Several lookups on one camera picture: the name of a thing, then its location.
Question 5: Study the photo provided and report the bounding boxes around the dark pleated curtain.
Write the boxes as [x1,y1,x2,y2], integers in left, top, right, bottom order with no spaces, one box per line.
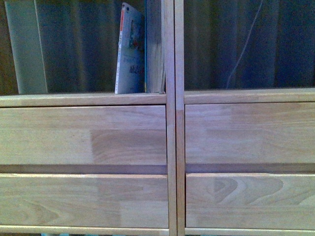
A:
[0,0,315,95]

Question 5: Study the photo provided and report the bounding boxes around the left wooden shelf unit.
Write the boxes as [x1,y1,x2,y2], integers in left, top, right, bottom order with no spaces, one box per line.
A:
[0,0,178,236]

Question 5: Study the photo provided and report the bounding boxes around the illustrated white magazine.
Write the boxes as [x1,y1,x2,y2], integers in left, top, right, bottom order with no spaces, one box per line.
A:
[115,2,145,94]

